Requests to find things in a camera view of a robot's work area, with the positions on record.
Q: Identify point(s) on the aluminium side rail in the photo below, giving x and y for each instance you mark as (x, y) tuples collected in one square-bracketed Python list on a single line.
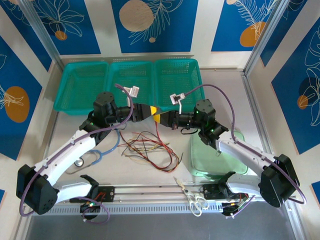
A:
[(255, 112), (50, 140)]

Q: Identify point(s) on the aluminium frame post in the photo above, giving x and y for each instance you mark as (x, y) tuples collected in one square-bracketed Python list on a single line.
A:
[(267, 32), (43, 32)]

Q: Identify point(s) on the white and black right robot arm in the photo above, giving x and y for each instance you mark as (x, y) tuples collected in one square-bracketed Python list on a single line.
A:
[(245, 152)]

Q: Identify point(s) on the aluminium front rail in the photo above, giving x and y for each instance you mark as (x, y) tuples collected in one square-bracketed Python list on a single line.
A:
[(150, 192)]

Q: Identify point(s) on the blue stethoscope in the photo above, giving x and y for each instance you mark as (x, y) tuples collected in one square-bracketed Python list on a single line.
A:
[(79, 163)]

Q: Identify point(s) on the teal perforated plastic basket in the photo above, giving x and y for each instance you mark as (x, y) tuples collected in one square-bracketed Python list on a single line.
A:
[(177, 75), (80, 85), (130, 75)]

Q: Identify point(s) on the small circuit board with LEDs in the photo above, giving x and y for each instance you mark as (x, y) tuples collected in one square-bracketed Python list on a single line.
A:
[(232, 205), (90, 205)]

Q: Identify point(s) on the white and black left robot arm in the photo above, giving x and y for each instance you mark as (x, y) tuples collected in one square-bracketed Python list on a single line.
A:
[(62, 155)]

